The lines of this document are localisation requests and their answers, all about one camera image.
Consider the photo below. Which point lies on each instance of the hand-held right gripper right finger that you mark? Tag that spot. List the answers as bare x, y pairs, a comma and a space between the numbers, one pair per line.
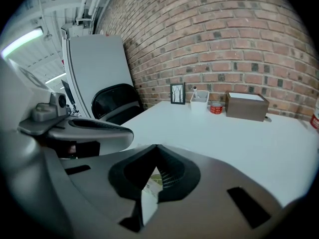
211, 183

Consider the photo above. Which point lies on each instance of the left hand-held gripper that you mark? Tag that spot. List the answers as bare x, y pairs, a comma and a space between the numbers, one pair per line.
15, 103

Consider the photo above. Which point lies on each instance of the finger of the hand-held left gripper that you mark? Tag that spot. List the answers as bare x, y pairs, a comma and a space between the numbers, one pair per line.
112, 139
99, 124

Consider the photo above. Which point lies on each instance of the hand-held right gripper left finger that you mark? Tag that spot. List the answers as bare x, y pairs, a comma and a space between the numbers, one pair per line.
99, 193

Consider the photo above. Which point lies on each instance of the white cloth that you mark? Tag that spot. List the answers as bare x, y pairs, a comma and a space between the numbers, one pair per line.
149, 205

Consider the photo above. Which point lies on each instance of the black chair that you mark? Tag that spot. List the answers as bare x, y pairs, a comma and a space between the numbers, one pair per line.
117, 103

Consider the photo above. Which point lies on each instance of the white desk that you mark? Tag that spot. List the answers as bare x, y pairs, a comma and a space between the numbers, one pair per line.
224, 143

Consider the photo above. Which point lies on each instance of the short ceiling tube light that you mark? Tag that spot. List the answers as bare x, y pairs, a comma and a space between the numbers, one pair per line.
56, 78

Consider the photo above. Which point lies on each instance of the white partition board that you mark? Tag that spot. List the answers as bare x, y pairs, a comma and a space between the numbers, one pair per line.
99, 63

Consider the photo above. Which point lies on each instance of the long ceiling tube light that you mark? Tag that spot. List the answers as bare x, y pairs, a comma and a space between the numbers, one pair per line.
22, 42

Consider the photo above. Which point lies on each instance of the red tape roll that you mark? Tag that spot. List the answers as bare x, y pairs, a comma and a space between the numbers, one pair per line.
216, 108

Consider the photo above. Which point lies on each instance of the white pen holder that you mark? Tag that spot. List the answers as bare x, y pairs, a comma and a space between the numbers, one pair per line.
199, 106

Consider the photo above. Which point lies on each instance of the brown wooden box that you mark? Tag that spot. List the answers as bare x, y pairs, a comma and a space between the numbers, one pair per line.
246, 108

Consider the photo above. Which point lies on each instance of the white marker pen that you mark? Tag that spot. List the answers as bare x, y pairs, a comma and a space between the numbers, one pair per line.
196, 92

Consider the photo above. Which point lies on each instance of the white ceiling pipes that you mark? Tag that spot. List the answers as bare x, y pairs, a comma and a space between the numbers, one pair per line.
93, 4

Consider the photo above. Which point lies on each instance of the red-capped plastic bottle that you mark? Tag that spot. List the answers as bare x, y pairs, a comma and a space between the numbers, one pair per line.
316, 118

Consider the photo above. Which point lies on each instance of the small grey gripper camera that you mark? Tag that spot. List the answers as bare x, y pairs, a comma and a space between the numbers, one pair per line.
56, 103

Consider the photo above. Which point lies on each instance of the black picture frame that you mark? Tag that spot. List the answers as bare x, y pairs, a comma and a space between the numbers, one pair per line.
178, 93

